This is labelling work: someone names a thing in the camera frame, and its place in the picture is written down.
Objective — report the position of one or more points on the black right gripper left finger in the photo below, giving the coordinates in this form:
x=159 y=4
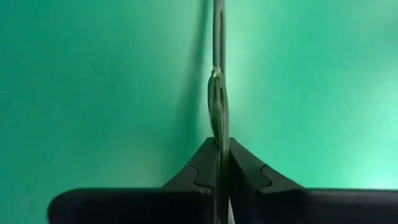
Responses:
x=155 y=205

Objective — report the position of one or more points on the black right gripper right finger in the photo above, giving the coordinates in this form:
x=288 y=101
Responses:
x=295 y=208

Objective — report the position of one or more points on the red artificial flower bunch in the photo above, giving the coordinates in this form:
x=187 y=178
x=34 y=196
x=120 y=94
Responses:
x=218 y=109

